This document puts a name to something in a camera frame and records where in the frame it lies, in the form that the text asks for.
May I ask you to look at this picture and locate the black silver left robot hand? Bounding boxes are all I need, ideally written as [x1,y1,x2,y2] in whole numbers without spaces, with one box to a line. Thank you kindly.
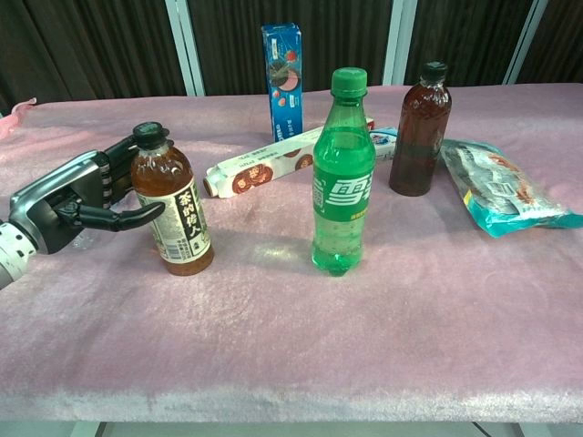
[8,131,166,256]

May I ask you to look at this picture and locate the amber tea bottle white label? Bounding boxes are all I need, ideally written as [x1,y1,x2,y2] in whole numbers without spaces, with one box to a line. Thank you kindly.
[130,121,215,278]

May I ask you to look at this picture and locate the dark brown tea bottle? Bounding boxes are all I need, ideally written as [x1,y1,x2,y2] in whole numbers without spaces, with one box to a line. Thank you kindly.
[388,61,454,198]

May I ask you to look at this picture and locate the dark brown pleated curtain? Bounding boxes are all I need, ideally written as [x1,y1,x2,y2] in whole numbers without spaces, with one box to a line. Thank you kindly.
[0,0,583,115]

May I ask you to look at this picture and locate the long white box red circles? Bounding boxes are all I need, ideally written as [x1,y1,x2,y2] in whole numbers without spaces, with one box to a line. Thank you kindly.
[202,116,377,199]

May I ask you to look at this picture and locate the blue cookie box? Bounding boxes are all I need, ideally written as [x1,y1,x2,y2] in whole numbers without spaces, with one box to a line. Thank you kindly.
[260,23,305,144]

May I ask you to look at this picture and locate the pink plush table cloth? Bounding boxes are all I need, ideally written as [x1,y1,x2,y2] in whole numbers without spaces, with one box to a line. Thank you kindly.
[0,81,583,422]

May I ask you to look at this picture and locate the green soda bottle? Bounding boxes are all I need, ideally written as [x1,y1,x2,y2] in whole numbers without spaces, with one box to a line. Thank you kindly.
[311,66,377,278]

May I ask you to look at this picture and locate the small white blue box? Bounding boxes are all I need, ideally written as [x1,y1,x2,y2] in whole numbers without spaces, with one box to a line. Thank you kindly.
[367,126,400,163]

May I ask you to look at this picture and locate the teal snack packet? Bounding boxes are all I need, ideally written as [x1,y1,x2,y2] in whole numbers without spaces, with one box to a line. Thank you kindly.
[439,138,583,239]

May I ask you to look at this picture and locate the white frame post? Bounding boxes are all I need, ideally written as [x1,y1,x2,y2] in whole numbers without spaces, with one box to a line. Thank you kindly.
[502,0,551,86]
[163,0,207,97]
[381,0,419,86]

